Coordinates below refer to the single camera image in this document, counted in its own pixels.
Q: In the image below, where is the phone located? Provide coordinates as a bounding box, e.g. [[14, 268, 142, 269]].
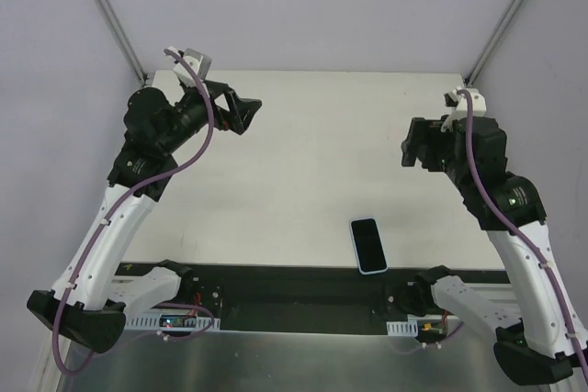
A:
[[350, 218, 388, 275]]

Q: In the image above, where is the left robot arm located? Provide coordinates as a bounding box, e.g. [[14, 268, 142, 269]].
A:
[[27, 81, 262, 353]]

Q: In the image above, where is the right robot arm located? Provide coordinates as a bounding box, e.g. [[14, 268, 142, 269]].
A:
[[393, 117, 587, 386]]

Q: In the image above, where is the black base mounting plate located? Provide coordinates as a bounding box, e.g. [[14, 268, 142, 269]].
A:
[[109, 263, 511, 334]]

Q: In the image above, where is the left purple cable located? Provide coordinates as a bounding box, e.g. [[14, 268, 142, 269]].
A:
[[51, 49, 216, 376]]

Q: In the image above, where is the purple cable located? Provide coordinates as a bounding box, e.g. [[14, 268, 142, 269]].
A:
[[456, 88, 588, 379], [51, 49, 216, 376]]

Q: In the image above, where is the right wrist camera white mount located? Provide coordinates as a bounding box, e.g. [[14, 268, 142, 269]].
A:
[[441, 88, 487, 132]]

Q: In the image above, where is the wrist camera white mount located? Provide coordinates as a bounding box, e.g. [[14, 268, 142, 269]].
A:
[[164, 47, 212, 87], [441, 88, 487, 132]]

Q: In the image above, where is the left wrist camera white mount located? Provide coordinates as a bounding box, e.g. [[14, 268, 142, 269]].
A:
[[164, 47, 212, 87]]

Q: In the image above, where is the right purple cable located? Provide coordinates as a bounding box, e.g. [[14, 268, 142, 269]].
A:
[[456, 88, 588, 379]]

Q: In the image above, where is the right white cable duct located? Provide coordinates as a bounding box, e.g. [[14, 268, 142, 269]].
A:
[[386, 317, 448, 338]]

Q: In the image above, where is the white cable duct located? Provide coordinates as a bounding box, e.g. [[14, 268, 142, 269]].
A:
[[125, 312, 221, 332], [386, 317, 448, 338]]

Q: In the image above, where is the left aluminium frame post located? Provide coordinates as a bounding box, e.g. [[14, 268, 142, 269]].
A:
[[94, 0, 150, 85]]

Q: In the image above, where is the aluminium frame post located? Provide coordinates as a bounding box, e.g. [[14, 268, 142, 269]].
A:
[[463, 0, 526, 85], [94, 0, 150, 85]]

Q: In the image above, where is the right aluminium frame post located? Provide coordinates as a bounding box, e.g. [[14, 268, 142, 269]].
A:
[[463, 0, 526, 85]]

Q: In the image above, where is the left white cable duct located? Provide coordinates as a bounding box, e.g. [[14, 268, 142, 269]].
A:
[[125, 312, 221, 332]]

